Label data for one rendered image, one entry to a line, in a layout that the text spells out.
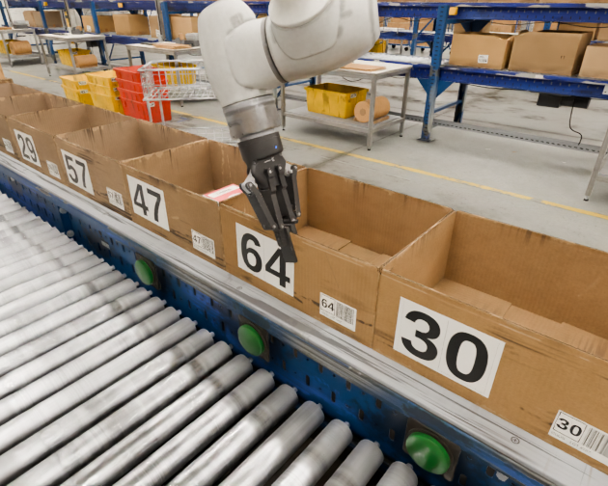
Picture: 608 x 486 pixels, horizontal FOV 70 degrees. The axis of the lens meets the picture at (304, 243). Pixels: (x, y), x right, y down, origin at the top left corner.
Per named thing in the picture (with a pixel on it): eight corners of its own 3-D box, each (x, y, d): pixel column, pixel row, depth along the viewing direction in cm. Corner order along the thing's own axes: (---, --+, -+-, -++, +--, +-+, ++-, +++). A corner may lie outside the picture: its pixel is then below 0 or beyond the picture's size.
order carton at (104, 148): (67, 186, 142) (52, 135, 134) (146, 164, 162) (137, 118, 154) (131, 221, 120) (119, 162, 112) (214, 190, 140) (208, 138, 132)
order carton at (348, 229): (224, 271, 99) (216, 202, 90) (307, 226, 118) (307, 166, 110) (372, 350, 77) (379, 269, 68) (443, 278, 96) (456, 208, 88)
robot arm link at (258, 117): (211, 112, 74) (222, 147, 76) (244, 99, 68) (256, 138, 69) (250, 103, 80) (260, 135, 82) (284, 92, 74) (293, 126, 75)
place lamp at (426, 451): (401, 458, 70) (406, 429, 67) (405, 452, 71) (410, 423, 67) (442, 485, 66) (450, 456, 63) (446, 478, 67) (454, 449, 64)
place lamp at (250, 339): (236, 347, 92) (234, 322, 89) (241, 344, 93) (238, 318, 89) (260, 364, 88) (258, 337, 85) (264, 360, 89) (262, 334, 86)
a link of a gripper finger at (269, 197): (272, 167, 75) (266, 169, 74) (288, 229, 78) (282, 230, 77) (258, 170, 78) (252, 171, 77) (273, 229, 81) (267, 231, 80)
